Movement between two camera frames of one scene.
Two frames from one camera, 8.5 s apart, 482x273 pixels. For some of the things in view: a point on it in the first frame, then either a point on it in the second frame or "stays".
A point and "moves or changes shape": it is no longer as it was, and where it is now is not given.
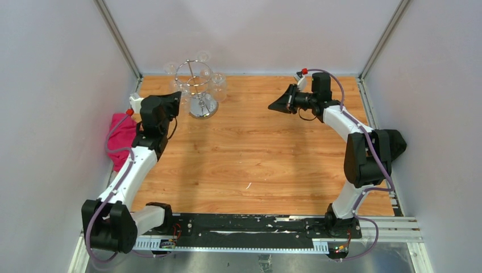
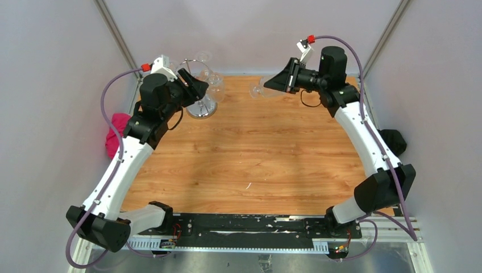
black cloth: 397,143 stays
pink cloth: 122,134 stays
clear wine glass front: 219,86 stays
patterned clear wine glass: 185,90 moves or changes shape
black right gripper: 286,103 → 287,80
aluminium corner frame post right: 379,45 stays
